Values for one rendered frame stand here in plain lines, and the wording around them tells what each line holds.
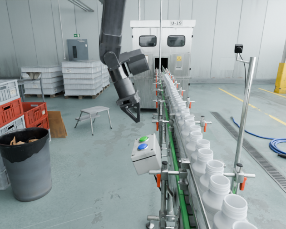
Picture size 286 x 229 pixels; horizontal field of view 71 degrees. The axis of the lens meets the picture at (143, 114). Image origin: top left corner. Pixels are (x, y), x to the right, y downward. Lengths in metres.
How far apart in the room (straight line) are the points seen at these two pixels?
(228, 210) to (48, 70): 7.04
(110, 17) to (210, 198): 0.48
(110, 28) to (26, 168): 1.82
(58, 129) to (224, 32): 8.91
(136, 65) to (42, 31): 11.15
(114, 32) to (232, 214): 0.48
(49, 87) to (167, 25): 4.38
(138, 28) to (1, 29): 9.14
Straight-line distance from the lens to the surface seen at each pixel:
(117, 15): 0.57
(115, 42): 0.58
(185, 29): 4.81
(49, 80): 7.27
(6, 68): 12.91
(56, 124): 3.69
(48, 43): 11.57
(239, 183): 0.65
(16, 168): 2.22
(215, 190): 0.43
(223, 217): 0.41
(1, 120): 2.58
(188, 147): 0.64
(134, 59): 0.63
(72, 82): 6.85
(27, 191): 2.35
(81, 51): 10.84
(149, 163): 0.64
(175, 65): 4.77
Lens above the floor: 1.40
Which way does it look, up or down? 17 degrees down
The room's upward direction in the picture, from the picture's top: straight up
